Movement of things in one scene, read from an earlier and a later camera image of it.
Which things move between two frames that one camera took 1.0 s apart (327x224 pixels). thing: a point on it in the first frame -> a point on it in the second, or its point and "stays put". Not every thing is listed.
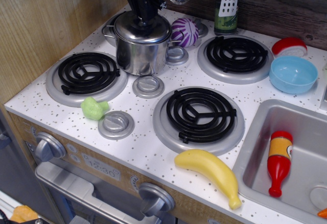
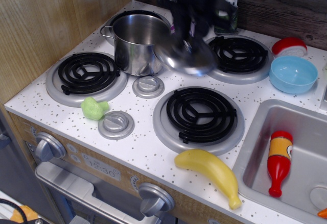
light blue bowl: (293, 74) stays put
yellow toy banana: (199, 160) stays put
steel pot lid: (158, 30) -> (183, 54)
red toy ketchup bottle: (279, 160) stays put
